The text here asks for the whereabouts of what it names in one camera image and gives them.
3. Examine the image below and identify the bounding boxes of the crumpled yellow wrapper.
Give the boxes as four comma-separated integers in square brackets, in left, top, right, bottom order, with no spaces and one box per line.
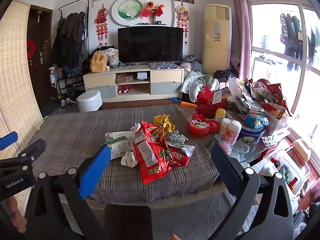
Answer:
[153,114,176,133]

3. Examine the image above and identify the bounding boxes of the red plastic toy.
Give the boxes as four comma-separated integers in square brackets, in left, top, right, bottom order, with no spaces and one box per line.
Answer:
[195,86,229,117]

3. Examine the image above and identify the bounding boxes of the clear plastic storage box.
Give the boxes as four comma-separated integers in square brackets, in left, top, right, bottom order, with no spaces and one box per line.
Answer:
[266,139,312,196]

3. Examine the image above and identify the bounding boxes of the white bottle red label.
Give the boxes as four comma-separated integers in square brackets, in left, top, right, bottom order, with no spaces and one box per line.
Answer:
[224,120,242,145]

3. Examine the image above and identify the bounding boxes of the grey shaggy rug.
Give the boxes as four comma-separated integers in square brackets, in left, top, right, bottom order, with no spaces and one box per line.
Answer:
[57,187,250,240]

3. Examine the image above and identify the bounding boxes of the floral blanket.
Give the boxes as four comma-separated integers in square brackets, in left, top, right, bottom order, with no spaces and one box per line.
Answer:
[179,71,219,102]

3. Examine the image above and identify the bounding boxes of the pink hair brush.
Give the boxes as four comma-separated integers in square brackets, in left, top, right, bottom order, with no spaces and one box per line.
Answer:
[215,135,233,155]

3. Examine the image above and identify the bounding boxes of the grey clothes pile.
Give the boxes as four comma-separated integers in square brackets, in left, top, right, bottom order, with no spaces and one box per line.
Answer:
[182,54,204,74]

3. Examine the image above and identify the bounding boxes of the sunflower and red flags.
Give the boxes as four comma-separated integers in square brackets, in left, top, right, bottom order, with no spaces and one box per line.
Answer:
[140,1,165,24]

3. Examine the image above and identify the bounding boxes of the blue white small wrappers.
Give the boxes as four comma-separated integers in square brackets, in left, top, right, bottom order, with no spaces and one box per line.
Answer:
[166,131,188,143]

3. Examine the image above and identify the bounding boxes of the dark brown door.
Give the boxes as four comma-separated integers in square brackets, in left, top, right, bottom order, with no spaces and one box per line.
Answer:
[26,5,54,114]

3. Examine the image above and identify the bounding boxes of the silver blister pack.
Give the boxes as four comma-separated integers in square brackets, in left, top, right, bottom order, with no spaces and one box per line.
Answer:
[262,135,282,146]

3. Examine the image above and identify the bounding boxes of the beige bamboo screen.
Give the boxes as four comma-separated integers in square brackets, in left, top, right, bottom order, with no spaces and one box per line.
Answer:
[0,0,43,157]

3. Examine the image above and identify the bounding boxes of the white round stool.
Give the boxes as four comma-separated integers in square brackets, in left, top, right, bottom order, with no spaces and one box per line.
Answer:
[77,90,103,112]

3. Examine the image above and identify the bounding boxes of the red round tin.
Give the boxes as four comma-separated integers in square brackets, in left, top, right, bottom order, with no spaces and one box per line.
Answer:
[187,119,221,139]

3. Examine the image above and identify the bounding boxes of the red hanging ornament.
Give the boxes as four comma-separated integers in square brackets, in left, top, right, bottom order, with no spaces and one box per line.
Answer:
[175,2,190,46]
[94,4,109,46]

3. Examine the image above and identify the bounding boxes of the small red snack packet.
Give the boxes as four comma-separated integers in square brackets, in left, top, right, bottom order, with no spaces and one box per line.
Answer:
[164,147,190,167]

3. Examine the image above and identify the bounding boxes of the dark hanging coats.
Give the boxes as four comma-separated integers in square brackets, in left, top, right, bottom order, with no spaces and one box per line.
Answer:
[52,12,87,68]

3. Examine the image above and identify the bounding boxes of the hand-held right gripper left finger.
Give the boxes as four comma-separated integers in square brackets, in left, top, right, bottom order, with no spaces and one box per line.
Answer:
[25,144,112,240]

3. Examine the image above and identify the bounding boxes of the red snack bag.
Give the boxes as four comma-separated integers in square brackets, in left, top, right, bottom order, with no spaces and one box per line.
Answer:
[132,121,172,184]

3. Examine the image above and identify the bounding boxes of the blue patterned cushion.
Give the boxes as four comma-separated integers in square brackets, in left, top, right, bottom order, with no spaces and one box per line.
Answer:
[148,62,180,70]

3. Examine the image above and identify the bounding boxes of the silver white small packet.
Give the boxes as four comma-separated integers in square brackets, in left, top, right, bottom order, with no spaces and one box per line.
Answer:
[167,141,195,158]

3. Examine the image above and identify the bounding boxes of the crumpled white paper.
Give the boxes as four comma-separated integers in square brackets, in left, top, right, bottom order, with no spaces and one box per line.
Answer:
[121,151,138,168]

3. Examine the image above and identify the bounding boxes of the yellow plush toy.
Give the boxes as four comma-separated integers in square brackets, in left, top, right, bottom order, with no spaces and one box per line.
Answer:
[89,53,108,73]

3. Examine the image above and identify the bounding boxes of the round white wall decoration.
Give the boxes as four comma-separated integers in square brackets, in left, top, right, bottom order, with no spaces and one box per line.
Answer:
[111,0,145,27]

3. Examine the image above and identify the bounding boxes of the cardboard box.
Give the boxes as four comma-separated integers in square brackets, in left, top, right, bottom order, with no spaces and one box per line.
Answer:
[115,75,134,84]

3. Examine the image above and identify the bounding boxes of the window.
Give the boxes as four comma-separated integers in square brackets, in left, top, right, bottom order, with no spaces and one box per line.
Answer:
[244,0,320,140]

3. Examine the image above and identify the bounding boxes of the grey plaid tablecloth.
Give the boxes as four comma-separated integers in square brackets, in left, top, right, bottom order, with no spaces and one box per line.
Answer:
[31,104,219,204]

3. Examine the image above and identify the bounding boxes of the shoe rack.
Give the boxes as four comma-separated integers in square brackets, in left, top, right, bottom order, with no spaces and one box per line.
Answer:
[56,76,85,101]

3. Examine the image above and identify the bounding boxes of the blue cookie tin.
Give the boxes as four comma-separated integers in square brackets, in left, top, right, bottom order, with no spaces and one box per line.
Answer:
[235,125,267,146]

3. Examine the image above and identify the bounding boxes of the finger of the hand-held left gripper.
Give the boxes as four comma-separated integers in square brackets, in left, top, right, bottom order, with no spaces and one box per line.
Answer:
[0,132,18,151]
[0,139,46,171]

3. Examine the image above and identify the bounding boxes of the black television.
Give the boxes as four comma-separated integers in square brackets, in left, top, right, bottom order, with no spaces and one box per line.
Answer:
[117,26,184,65]

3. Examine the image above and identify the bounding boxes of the person's left hand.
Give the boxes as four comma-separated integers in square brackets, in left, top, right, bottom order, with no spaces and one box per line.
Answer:
[7,196,27,233]

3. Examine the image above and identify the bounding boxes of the yellow lid jar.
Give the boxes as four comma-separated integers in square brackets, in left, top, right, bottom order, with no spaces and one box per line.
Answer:
[215,108,227,123]

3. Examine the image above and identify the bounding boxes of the white green toothpaste box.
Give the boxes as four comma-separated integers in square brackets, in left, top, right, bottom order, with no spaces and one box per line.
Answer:
[105,132,135,160]

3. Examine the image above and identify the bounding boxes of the pink curtain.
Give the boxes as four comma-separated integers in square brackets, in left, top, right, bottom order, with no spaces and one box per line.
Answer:
[229,0,250,78]

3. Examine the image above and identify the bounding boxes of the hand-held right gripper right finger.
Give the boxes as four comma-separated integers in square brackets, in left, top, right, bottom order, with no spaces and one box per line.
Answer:
[211,142,294,240]

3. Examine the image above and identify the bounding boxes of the black coat rack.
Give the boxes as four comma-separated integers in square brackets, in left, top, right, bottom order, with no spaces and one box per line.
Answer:
[58,0,90,100]

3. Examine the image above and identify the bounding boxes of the cream standing air conditioner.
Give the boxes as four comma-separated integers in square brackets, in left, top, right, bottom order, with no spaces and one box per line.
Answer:
[202,4,232,75]

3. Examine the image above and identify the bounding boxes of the blue chip bag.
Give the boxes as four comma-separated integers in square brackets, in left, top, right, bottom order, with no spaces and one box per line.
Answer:
[237,112,270,130]

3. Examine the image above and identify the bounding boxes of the pile of snack bags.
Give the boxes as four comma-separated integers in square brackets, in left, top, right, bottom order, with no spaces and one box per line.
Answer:
[226,77,291,120]

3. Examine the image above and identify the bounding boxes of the small white bottle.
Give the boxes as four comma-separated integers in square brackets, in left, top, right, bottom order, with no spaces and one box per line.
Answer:
[219,118,232,137]

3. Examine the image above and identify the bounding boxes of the cream television stand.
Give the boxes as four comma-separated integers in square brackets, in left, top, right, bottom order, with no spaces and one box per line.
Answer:
[83,65,185,102]

